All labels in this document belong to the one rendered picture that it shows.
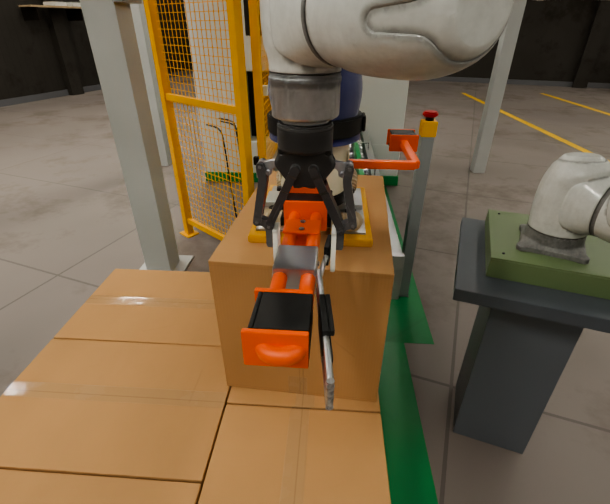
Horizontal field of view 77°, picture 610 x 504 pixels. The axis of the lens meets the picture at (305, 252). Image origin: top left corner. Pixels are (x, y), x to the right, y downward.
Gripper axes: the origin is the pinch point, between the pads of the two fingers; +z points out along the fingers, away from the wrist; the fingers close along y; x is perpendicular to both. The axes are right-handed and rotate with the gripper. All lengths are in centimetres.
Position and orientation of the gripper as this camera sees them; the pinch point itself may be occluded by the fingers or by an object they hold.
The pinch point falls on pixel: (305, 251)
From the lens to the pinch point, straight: 61.2
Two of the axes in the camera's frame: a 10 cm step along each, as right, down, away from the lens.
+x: -0.9, 5.1, -8.6
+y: -10.0, -0.5, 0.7
